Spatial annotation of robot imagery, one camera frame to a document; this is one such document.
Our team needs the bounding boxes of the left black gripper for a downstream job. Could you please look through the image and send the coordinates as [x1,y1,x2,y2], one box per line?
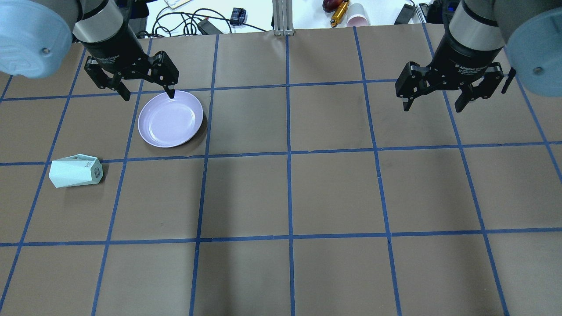
[82,30,180,101]

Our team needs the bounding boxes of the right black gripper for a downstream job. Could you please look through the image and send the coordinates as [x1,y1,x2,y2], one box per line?
[395,33,504,113]

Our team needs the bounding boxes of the mint green hexagonal cup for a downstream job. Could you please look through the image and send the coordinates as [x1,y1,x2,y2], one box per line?
[48,154,104,188]

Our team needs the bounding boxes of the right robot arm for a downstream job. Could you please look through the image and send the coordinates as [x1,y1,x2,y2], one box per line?
[395,0,562,113]

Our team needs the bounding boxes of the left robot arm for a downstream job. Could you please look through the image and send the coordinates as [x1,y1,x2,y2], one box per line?
[0,0,179,101]

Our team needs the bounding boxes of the lavender plate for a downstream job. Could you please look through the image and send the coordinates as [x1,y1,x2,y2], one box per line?
[137,91,204,148]

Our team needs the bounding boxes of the pink paper cup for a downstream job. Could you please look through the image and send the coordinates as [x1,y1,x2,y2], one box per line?
[346,3,371,27]

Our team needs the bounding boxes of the black device on table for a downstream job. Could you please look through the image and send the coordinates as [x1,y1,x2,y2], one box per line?
[394,4,416,25]

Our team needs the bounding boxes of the black power adapter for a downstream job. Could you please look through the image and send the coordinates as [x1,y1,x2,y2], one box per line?
[197,19,223,35]

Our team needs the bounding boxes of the small black connector box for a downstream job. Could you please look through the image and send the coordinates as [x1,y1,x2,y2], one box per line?
[229,7,247,26]

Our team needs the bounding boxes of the yellow metal cylinder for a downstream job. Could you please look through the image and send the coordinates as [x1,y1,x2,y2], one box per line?
[330,0,349,28]

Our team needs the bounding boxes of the dark red round object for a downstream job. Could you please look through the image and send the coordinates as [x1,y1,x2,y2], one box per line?
[322,0,343,13]

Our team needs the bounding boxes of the black cable bundle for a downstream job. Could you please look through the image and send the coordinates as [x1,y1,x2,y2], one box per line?
[151,8,268,38]

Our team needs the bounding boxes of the aluminium frame post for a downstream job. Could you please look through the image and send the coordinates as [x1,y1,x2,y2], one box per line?
[272,0,295,36]

